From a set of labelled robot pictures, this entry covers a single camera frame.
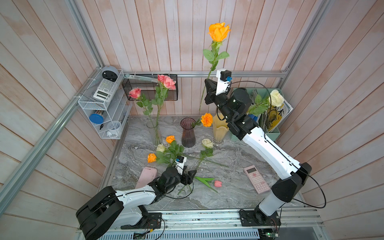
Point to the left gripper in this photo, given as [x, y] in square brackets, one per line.
[189, 177]

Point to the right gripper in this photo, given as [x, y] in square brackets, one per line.
[212, 97]

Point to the orange marigold flower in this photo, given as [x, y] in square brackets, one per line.
[205, 120]

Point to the small orange rose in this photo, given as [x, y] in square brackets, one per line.
[174, 148]

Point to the large orange rose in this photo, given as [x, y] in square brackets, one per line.
[159, 158]

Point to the cream white rose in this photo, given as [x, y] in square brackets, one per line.
[273, 99]

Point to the pink rose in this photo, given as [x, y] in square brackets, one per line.
[162, 79]
[162, 93]

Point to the pink rose flower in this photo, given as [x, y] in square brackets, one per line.
[143, 102]

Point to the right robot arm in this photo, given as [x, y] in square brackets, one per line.
[292, 174]

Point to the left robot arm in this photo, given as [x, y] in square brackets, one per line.
[110, 208]

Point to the yellow glass vase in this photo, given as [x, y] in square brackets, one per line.
[220, 128]

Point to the pink tulip flower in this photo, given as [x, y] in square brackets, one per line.
[211, 183]

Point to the purple glass vase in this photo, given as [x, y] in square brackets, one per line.
[188, 136]

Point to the pink pencil case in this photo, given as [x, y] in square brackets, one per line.
[147, 175]

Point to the green file organizer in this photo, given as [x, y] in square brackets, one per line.
[261, 119]

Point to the yellow magazine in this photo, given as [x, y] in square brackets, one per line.
[277, 114]

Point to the clear glass vase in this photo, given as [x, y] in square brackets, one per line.
[154, 130]

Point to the pink calculator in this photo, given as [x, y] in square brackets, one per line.
[257, 180]

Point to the white cup on shelf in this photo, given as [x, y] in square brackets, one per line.
[113, 128]

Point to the blue lid jar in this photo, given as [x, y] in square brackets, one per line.
[96, 117]

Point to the round black white device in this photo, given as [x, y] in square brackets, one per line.
[110, 73]

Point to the white calculator on shelf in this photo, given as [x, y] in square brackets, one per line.
[105, 90]

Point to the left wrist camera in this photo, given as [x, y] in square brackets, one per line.
[180, 163]

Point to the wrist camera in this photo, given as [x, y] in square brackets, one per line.
[180, 163]
[224, 81]

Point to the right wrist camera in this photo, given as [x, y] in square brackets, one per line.
[224, 81]

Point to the black wire basket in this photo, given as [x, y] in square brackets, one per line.
[147, 84]

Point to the white wire shelf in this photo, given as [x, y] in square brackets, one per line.
[116, 110]

